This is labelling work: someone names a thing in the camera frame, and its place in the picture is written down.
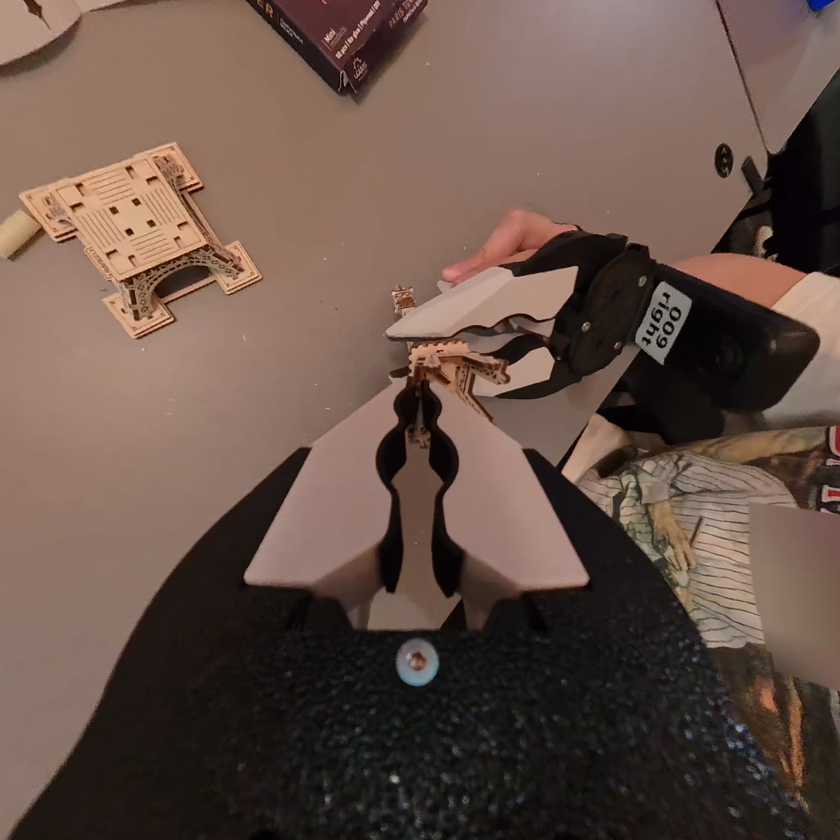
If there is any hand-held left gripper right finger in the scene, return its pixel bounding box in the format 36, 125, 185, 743
422, 384, 589, 630

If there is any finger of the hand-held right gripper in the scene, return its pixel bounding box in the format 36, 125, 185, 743
390, 331, 560, 400
385, 264, 580, 343

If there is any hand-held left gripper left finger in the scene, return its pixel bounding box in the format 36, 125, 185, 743
244, 382, 421, 630

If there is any wooden tower section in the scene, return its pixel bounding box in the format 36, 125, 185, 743
390, 285, 511, 448

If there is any person's right forearm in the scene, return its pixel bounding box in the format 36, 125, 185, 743
669, 252, 840, 427

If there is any grey desk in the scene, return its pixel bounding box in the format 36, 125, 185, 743
0, 0, 840, 840

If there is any person's right hand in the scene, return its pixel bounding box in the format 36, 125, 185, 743
441, 209, 580, 286

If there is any person's cream jacket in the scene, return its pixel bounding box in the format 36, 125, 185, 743
563, 415, 634, 487

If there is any person's printed striped shirt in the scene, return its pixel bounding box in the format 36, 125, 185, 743
577, 427, 840, 840

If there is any black fabric item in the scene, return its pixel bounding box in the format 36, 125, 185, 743
714, 85, 840, 277

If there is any purple puzzle box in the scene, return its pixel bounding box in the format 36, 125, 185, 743
246, 0, 429, 94

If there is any wooden tower base model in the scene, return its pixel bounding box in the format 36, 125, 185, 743
20, 142, 263, 340

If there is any pale small cylinder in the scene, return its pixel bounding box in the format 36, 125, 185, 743
0, 210, 42, 261

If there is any paper instruction sheet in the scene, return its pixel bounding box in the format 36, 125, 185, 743
0, 0, 83, 67

